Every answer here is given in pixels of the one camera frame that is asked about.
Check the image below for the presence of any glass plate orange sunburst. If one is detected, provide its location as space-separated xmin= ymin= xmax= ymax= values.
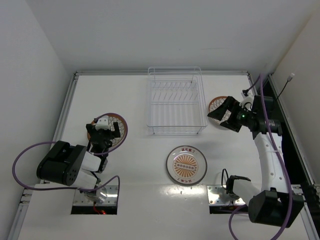
xmin=165 ymin=145 xmax=208 ymax=187

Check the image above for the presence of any flower pattern plate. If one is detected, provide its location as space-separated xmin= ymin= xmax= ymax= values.
xmin=208 ymin=96 xmax=231 ymax=125
xmin=89 ymin=112 xmax=128 ymax=156

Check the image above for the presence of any metal base plate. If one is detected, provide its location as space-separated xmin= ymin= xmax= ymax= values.
xmin=206 ymin=185 xmax=245 ymax=207
xmin=73 ymin=185 xmax=119 ymax=207

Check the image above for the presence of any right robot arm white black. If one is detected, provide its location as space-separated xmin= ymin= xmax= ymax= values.
xmin=207 ymin=95 xmax=304 ymax=228

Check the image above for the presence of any black usb cable on wall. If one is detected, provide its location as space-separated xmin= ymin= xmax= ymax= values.
xmin=276 ymin=72 xmax=296 ymax=101

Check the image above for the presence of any white wire dish rack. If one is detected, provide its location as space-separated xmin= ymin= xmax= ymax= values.
xmin=146 ymin=66 xmax=208 ymax=136

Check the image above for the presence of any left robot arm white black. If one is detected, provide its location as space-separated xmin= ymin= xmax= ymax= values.
xmin=36 ymin=113 xmax=128 ymax=189

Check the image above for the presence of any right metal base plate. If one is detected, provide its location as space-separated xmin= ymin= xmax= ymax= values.
xmin=206 ymin=185 xmax=245 ymax=207

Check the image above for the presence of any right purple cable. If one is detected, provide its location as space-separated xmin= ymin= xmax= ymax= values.
xmin=228 ymin=73 xmax=293 ymax=240

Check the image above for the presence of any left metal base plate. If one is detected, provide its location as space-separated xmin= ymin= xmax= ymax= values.
xmin=73 ymin=185 xmax=119 ymax=207

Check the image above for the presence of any black cable loop at base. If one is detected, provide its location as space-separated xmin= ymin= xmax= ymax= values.
xmin=221 ymin=168 xmax=230 ymax=193

